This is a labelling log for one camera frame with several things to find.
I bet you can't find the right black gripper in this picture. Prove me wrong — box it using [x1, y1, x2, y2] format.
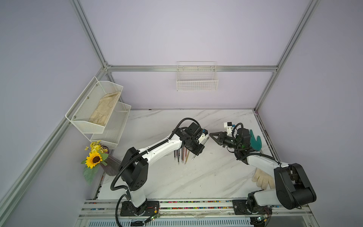
[209, 132, 241, 150]

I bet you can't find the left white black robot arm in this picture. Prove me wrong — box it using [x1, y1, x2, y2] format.
[110, 121, 209, 209]

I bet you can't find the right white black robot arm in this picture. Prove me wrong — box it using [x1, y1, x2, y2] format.
[210, 128, 317, 210]

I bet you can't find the green rubber glove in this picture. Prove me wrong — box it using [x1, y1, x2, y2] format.
[250, 130, 262, 151]

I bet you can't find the beige fabric glove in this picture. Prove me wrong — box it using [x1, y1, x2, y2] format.
[252, 168, 276, 190]

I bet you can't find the dark ribbed vase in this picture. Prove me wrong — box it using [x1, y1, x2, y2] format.
[100, 155, 121, 176]

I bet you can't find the lower white mesh shelf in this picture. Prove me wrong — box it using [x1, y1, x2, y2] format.
[90, 102, 131, 149]

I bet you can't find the white mesh shelf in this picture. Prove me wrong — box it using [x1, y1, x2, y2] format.
[66, 80, 123, 134]
[90, 102, 131, 149]

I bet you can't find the artificial sunflower bouquet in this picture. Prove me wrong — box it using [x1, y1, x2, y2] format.
[81, 140, 109, 185]

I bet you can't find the upper white mesh shelf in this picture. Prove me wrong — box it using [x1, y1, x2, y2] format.
[66, 80, 123, 134]

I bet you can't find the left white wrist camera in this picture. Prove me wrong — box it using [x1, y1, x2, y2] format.
[198, 129, 209, 145]

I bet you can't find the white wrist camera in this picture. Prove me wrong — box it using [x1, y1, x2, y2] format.
[224, 122, 235, 135]
[198, 129, 209, 145]

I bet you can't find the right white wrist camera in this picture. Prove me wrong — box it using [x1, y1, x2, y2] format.
[224, 122, 235, 135]

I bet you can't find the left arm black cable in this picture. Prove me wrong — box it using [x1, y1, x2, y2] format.
[110, 117, 202, 227]

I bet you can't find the white wire wall basket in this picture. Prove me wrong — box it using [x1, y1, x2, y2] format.
[176, 61, 218, 92]

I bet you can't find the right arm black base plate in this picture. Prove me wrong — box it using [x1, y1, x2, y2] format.
[232, 199, 272, 215]

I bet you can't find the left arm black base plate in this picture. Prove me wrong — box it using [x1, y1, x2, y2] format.
[120, 201, 160, 217]

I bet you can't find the aluminium front rail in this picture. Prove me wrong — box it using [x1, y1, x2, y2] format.
[76, 198, 319, 227]

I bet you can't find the aluminium frame profile back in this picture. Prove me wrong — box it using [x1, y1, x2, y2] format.
[107, 65, 278, 72]

